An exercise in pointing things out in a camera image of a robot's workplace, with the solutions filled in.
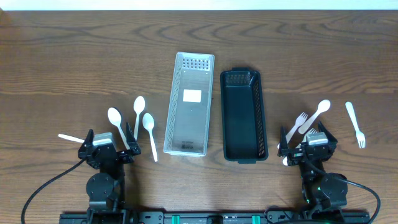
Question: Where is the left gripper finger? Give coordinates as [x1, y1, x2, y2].
[81, 129, 94, 152]
[126, 122, 139, 152]

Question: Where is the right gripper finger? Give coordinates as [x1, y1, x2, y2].
[279, 126, 289, 152]
[318, 121, 337, 144]

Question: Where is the white plastic fork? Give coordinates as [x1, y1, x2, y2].
[282, 128, 318, 166]
[345, 101, 366, 149]
[286, 112, 308, 142]

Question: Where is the white plastic spoon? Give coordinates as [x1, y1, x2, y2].
[133, 96, 146, 139]
[298, 100, 331, 134]
[142, 113, 159, 162]
[108, 107, 130, 149]

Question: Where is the black perforated plastic basket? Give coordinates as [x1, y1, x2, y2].
[220, 68, 268, 164]

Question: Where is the white perforated plastic basket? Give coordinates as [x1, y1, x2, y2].
[164, 52, 215, 157]

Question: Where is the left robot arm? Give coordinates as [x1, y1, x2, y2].
[78, 124, 141, 224]

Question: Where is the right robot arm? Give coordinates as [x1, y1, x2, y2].
[277, 123, 348, 222]

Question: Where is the white plastic utensil far left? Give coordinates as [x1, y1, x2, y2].
[58, 134, 84, 143]

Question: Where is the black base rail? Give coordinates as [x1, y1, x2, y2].
[59, 210, 370, 224]

